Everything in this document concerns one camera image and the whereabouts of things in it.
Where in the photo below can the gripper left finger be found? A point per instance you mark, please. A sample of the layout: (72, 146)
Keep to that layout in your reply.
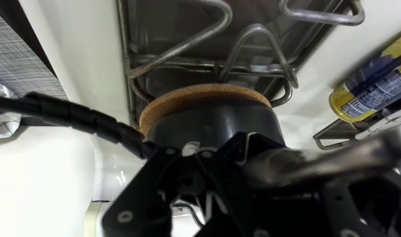
(144, 197)

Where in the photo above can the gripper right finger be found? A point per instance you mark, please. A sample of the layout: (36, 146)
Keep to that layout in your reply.
(368, 210)

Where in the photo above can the round brown cork mat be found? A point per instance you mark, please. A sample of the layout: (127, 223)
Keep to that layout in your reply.
(174, 98)

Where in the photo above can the burner with metal grate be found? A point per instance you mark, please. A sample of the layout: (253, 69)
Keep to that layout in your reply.
(174, 29)
(332, 131)

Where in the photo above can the yellow and blue can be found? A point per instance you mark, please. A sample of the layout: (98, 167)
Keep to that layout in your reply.
(374, 85)

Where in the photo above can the white stove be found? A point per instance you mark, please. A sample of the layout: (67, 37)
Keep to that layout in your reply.
(88, 65)

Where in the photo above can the grey woven placemat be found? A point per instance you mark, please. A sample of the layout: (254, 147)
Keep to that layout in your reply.
(16, 62)

